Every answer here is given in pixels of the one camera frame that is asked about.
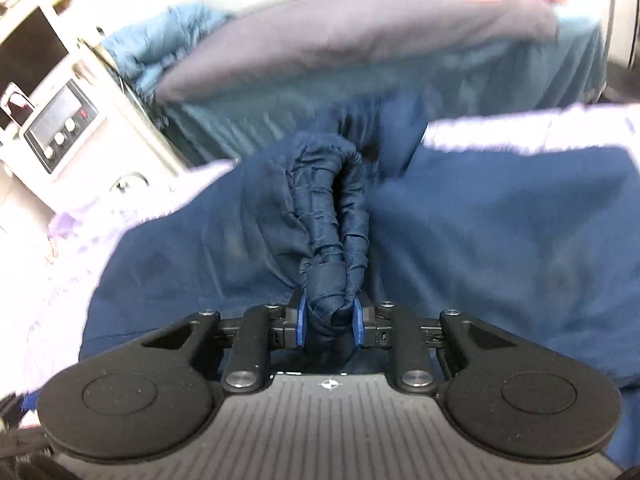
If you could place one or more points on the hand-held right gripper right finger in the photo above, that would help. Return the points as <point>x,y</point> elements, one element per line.
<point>358,327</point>

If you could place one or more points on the light blue quilt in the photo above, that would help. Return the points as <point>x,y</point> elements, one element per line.
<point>150,50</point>

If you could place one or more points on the grey blanket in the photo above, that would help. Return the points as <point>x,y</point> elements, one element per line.
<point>350,25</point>

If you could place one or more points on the navy blue jacket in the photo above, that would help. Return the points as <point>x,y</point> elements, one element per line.
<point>475,240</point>

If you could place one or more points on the white appliance with knobs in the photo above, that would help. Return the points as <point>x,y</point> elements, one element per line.
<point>65,120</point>

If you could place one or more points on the dark screen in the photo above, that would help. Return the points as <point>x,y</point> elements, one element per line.
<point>30,55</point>

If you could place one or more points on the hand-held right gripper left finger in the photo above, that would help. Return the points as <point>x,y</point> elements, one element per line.
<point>300,322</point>

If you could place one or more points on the purple floral bed sheet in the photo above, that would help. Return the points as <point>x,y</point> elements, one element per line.
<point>75,260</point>

